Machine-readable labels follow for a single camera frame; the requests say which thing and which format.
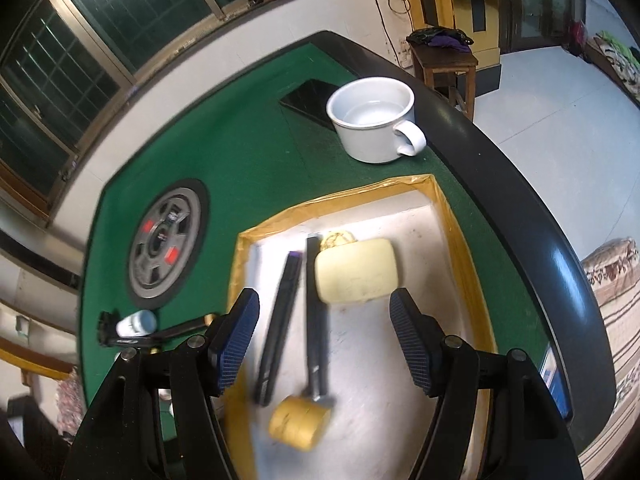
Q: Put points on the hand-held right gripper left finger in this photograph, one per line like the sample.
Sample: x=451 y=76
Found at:
x=235 y=340

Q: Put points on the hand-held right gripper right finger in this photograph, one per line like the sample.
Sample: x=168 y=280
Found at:
x=412 y=345

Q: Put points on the yellow-edged white tray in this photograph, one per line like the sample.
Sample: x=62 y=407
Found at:
x=375 y=385

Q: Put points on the black slim tool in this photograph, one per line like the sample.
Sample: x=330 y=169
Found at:
x=107 y=330

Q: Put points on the black marker pen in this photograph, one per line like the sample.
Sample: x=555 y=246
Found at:
x=316 y=330
x=280 y=320

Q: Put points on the cream rectangular soap bar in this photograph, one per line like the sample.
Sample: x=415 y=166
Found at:
x=357 y=270

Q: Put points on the white plastic bottle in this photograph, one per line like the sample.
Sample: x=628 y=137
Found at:
x=135 y=324

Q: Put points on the round grey table control panel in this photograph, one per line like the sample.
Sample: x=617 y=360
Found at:
x=165 y=265

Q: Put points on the small yellow round object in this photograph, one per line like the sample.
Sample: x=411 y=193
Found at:
x=337 y=238

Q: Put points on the green mahjong table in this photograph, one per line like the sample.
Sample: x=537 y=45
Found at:
x=525 y=210

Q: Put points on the pink floral cloth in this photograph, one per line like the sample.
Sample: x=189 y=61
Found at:
x=67 y=400

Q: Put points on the patterned striped bedding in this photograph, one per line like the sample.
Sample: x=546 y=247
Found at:
x=620 y=310

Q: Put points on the black smartphone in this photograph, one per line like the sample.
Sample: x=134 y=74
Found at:
x=310 y=100

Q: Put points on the wooden stool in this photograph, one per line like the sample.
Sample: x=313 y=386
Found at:
x=442 y=57

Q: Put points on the metal framed window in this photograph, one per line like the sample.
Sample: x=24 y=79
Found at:
x=50 y=100
x=150 y=5

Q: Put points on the dark clothes pile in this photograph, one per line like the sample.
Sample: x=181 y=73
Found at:
x=440 y=37

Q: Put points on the patterned bedding with clothes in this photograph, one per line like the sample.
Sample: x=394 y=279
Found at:
x=620 y=65

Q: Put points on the golden door panel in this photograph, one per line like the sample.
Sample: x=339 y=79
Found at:
x=465 y=0

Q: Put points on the glass door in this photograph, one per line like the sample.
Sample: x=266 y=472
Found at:
x=540 y=0

